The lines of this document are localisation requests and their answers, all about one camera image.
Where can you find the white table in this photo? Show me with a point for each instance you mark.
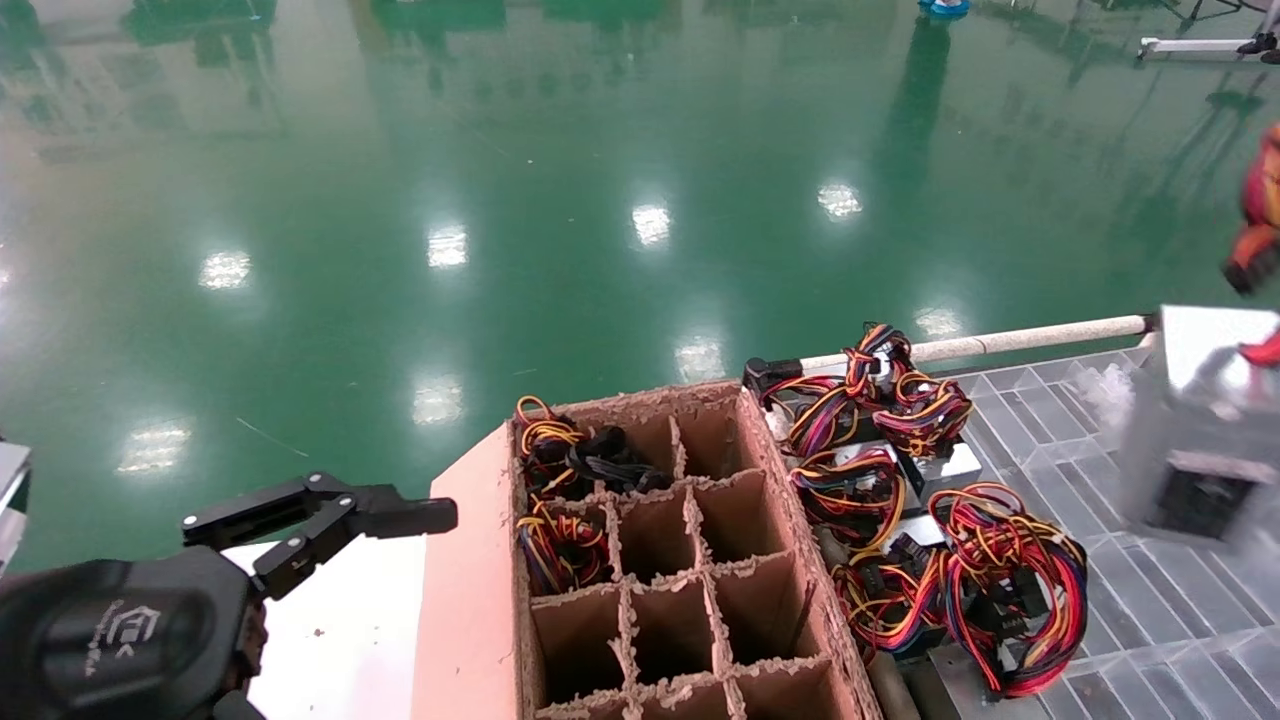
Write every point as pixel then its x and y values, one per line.
pixel 350 630

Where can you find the black pipe connector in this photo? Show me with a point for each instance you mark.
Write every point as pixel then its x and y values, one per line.
pixel 770 375

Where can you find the black stand legs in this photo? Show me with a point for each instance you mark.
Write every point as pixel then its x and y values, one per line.
pixel 1225 8

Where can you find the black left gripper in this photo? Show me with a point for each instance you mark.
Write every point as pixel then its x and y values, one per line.
pixel 130 640

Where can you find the cardboard box with dividers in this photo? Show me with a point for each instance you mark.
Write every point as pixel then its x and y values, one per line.
pixel 470 600

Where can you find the clear plastic divider tray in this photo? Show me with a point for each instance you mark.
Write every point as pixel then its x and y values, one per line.
pixel 1150 620

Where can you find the white metal stand base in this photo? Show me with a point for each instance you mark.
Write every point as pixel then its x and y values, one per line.
pixel 1190 46

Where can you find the crumpled clear plastic bag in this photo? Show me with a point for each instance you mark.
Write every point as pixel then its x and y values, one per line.
pixel 1105 395

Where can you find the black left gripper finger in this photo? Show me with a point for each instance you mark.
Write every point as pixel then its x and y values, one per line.
pixel 400 515

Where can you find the long white cart pipe rail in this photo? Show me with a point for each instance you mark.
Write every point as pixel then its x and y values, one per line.
pixel 1000 343

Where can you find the grey metal rack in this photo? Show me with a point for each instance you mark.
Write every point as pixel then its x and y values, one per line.
pixel 10 485

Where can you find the silver power supply unit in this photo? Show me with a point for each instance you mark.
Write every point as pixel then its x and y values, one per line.
pixel 1200 420

